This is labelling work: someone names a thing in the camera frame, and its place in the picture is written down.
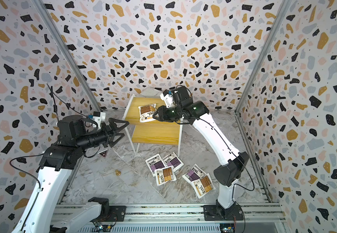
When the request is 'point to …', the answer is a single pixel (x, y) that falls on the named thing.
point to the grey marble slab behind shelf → (150, 91)
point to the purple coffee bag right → (195, 173)
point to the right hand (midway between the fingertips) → (154, 117)
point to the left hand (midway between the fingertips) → (127, 128)
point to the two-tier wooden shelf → (154, 132)
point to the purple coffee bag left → (155, 162)
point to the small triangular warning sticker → (103, 153)
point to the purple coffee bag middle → (173, 160)
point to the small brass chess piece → (117, 172)
